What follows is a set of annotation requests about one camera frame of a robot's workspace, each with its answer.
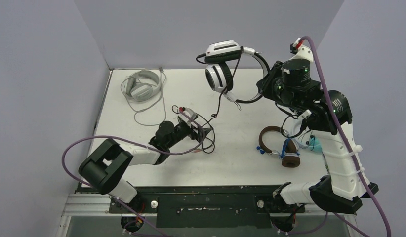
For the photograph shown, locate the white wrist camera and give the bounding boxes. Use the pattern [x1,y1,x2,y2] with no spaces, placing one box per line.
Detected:
[290,38,314,63]
[177,107,198,125]

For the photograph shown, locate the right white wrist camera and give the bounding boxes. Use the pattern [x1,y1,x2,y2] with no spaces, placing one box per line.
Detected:
[290,38,314,63]

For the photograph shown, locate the brown headphones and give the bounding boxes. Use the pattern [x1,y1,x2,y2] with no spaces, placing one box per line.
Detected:
[258,126,301,168]

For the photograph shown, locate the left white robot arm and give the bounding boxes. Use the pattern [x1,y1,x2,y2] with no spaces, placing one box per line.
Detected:
[78,121,212,212]

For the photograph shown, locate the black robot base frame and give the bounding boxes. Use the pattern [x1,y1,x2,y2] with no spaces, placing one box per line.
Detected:
[129,185,290,229]

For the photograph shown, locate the grey white headphones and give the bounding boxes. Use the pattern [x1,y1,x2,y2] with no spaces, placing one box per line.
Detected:
[120,67,167,127]

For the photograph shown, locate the black and white headphones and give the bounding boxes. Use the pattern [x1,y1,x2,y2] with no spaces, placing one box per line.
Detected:
[171,39,272,155]

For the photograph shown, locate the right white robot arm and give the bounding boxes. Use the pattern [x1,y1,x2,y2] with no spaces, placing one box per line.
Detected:
[256,59,378,214]

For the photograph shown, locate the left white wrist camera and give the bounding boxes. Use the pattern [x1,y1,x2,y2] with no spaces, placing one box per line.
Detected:
[177,107,198,125]

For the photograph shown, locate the teal cat-ear headphones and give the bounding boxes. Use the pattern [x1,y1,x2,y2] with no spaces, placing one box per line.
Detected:
[306,135,322,153]

